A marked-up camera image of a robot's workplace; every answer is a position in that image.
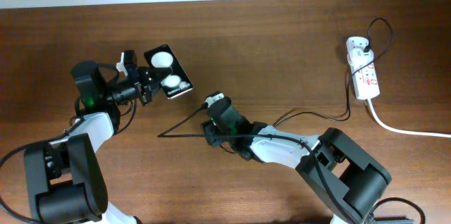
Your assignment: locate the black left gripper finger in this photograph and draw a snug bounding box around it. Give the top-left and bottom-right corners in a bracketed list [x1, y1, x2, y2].
[147, 77, 163, 103]
[149, 67, 173, 78]

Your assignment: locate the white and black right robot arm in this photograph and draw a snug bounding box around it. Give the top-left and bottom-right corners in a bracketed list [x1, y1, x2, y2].
[202, 92, 392, 223]

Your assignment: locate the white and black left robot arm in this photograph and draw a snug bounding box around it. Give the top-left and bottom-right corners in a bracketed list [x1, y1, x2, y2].
[24, 45, 189, 223]

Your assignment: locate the white usb charger adapter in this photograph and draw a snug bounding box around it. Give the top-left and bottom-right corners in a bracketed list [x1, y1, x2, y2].
[347, 48, 373, 66]

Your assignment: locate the white power strip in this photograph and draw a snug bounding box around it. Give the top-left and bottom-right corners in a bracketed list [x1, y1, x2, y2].
[346, 37, 380, 100]

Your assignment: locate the white power strip cord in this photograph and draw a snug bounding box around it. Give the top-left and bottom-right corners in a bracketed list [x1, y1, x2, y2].
[365, 98, 451, 139]

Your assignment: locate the black charger cable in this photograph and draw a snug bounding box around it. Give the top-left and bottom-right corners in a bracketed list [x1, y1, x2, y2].
[271, 17, 394, 128]

